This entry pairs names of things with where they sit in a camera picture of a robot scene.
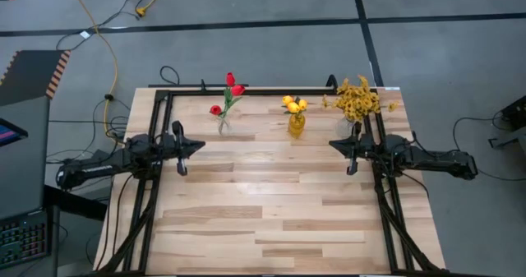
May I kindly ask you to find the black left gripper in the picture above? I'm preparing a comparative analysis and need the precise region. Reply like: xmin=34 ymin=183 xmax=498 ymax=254
xmin=163 ymin=120 xmax=205 ymax=177

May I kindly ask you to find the round clear glass vase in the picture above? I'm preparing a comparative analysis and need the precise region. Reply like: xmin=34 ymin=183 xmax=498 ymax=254
xmin=336 ymin=118 xmax=355 ymax=138

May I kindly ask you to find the black desk base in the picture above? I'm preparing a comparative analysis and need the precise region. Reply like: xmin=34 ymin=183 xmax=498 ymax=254
xmin=43 ymin=184 xmax=108 ymax=221

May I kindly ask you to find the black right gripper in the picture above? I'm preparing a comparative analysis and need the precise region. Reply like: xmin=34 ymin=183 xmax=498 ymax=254
xmin=329 ymin=122 xmax=373 ymax=176

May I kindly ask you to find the amber glass vase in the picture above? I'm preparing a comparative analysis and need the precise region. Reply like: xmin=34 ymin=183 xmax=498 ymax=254
xmin=288 ymin=112 xmax=307 ymax=139

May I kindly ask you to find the large black orange-edged mat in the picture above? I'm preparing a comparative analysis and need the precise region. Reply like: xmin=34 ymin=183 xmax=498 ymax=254
xmin=0 ymin=49 xmax=72 ymax=106

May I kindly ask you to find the backlit black keyboard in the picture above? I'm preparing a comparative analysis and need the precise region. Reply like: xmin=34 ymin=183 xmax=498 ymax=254
xmin=0 ymin=210 xmax=53 ymax=270

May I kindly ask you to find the small clear glass vase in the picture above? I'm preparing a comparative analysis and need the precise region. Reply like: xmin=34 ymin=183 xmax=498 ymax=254
xmin=216 ymin=114 xmax=233 ymax=136

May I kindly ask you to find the long yellow extension cable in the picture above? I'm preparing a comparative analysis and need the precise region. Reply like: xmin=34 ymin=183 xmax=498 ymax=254
xmin=64 ymin=0 xmax=120 ymax=135

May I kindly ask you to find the black metal bracket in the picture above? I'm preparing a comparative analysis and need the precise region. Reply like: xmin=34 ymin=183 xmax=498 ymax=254
xmin=487 ymin=127 xmax=526 ymax=150

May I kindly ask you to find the computer screen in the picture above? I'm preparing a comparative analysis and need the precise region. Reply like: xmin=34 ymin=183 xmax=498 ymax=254
xmin=0 ymin=118 xmax=29 ymax=148

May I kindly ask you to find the black curved floor cable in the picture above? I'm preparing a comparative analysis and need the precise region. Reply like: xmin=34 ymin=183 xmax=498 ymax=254
xmin=451 ymin=115 xmax=526 ymax=183

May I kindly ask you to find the black equipment box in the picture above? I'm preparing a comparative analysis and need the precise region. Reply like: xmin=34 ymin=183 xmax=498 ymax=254
xmin=500 ymin=95 xmax=526 ymax=132

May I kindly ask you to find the black looped cable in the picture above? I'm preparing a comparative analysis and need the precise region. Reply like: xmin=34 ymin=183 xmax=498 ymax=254
xmin=159 ymin=65 xmax=182 ymax=87

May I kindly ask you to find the long black floor cable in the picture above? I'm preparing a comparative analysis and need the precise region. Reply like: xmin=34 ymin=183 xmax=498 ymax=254
xmin=55 ymin=0 xmax=186 ymax=52

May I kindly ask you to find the black aluminium rig frame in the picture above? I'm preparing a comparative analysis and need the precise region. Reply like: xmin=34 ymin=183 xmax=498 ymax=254
xmin=92 ymin=85 xmax=451 ymax=277

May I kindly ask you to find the black flat bar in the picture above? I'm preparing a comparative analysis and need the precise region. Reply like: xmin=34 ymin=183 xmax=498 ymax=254
xmin=147 ymin=82 xmax=250 ymax=89

